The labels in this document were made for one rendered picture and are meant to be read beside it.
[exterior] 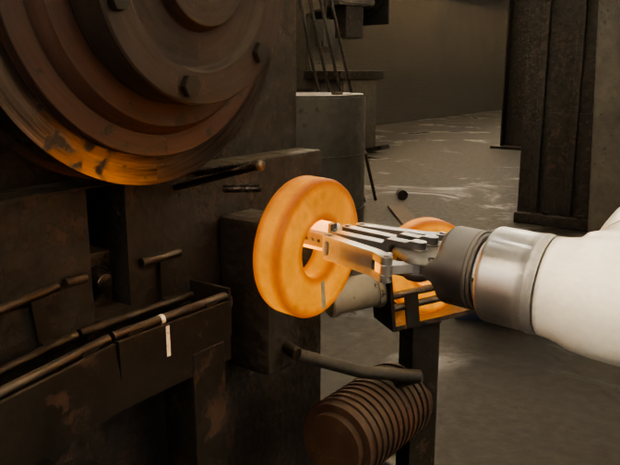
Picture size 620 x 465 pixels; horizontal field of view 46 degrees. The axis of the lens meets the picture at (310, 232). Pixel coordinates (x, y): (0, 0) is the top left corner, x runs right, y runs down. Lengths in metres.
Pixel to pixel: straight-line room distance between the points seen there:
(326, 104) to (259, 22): 2.67
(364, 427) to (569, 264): 0.54
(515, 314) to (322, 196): 0.24
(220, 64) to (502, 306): 0.41
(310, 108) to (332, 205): 2.75
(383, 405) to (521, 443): 1.08
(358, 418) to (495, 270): 0.50
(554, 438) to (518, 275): 1.60
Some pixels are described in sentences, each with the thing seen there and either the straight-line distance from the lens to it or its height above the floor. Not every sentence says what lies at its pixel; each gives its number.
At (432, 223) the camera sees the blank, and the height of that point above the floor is 0.78.
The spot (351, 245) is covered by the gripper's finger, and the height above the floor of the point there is 0.85.
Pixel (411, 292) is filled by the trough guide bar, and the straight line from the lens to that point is 1.14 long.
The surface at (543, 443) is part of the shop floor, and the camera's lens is 2.18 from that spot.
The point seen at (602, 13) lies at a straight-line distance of 3.48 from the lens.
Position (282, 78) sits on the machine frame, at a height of 1.00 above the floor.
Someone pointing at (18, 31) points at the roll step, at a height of 1.05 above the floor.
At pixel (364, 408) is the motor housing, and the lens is 1.10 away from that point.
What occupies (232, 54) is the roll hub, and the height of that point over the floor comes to 1.03.
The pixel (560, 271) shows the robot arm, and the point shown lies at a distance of 0.62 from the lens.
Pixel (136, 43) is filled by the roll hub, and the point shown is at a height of 1.04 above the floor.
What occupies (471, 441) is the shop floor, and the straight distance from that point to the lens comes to 2.14.
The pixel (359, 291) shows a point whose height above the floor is 0.68.
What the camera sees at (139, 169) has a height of 0.90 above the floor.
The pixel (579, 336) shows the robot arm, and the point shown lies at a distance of 0.62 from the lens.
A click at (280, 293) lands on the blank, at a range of 0.74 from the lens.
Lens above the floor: 1.02
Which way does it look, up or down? 13 degrees down
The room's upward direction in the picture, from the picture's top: straight up
